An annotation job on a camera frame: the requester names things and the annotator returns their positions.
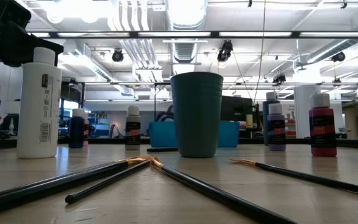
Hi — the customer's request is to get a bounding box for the dark blue paint bottle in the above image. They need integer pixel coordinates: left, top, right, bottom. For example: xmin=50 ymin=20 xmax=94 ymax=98
xmin=68 ymin=107 xmax=86 ymax=149

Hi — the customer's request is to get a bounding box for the black overhead light bar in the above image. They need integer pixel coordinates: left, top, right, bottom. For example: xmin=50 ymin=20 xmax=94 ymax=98
xmin=26 ymin=30 xmax=358 ymax=39

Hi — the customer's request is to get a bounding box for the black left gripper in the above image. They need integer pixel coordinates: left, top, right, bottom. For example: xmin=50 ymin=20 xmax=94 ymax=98
xmin=0 ymin=30 xmax=64 ymax=68

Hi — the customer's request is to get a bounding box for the magenta red paint bottle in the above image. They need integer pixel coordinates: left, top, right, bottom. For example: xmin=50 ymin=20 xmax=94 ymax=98
xmin=308 ymin=93 xmax=337 ymax=157

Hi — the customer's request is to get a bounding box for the teal plastic cup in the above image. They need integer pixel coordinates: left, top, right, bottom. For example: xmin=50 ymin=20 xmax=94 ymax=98
xmin=170 ymin=72 xmax=224 ymax=158

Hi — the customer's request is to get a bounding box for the thin short black paintbrush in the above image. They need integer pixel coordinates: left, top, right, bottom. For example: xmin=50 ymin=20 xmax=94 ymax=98
xmin=65 ymin=159 xmax=152 ymax=205

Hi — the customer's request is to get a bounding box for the large white plastic bottle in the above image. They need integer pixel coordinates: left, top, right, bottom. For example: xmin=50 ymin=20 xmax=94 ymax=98
xmin=16 ymin=47 xmax=63 ymax=159

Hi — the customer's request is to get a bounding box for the grey paint bottle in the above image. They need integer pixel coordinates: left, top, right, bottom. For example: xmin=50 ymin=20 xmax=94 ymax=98
xmin=124 ymin=105 xmax=142 ymax=151
xmin=262 ymin=91 xmax=281 ymax=146

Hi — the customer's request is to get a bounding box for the thick black paintbrush gold ferrule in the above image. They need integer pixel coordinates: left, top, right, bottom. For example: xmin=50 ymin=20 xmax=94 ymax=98
xmin=0 ymin=155 xmax=155 ymax=218

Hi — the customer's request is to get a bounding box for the silver ceiling air duct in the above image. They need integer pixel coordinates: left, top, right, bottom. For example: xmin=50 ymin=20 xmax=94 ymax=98
xmin=165 ymin=0 xmax=208 ymax=63

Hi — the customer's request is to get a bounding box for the white pillar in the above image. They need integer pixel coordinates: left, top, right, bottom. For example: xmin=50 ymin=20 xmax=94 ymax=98
xmin=293 ymin=85 xmax=321 ymax=139

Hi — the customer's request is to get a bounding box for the black background rig frame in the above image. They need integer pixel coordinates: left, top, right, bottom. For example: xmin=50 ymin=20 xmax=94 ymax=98
xmin=61 ymin=81 xmax=358 ymax=122

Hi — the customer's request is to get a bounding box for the blue plastic tray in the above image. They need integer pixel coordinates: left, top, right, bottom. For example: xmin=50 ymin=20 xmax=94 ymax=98
xmin=149 ymin=121 xmax=241 ymax=149

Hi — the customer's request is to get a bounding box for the black computer monitor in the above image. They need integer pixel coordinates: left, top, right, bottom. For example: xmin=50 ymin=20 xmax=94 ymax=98
xmin=223 ymin=95 xmax=254 ymax=122

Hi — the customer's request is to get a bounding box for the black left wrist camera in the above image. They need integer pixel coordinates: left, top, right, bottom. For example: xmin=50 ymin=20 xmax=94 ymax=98
xmin=0 ymin=0 xmax=32 ymax=32

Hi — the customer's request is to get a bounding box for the blue lit shelf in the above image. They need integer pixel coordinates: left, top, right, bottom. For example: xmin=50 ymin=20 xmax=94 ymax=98
xmin=88 ymin=112 xmax=110 ymax=138

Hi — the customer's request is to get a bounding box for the thin hanging cable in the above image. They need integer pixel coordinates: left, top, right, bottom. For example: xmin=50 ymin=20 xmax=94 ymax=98
xmin=252 ymin=0 xmax=267 ymax=103

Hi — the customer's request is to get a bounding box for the red storage shelf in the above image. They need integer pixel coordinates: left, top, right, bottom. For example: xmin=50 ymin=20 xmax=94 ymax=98
xmin=286 ymin=118 xmax=296 ymax=138

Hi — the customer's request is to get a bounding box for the black aluminium table frame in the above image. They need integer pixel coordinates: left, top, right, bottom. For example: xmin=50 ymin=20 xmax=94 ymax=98
xmin=0 ymin=136 xmax=358 ymax=150

